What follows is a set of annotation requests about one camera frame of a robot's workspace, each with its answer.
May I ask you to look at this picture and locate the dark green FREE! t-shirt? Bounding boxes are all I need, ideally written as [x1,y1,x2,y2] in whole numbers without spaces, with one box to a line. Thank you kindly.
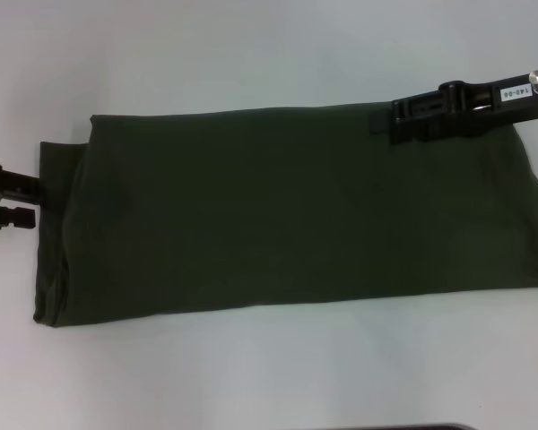
[31,101,538,328]

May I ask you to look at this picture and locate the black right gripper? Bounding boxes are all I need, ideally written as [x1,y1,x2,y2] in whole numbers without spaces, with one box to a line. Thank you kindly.
[369,73,538,146]

